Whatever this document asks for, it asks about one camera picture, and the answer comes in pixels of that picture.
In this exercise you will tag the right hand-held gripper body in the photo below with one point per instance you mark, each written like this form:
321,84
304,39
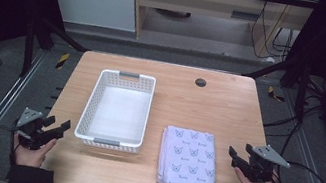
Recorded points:
261,166

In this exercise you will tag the yellow black tape strip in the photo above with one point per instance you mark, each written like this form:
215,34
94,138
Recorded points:
274,94
62,61

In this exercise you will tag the person's left hand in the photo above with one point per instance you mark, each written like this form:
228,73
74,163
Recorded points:
31,156

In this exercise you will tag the light wooden desk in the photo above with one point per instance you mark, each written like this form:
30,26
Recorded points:
200,3

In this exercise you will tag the folded lilac cat-print cloth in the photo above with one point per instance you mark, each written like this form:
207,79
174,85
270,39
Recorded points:
188,158

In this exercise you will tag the black metal stand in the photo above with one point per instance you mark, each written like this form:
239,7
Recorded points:
29,47
301,92

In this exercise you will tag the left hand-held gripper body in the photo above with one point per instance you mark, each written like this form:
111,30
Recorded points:
29,129

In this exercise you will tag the white plastic basket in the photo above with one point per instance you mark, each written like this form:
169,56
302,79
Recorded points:
117,110

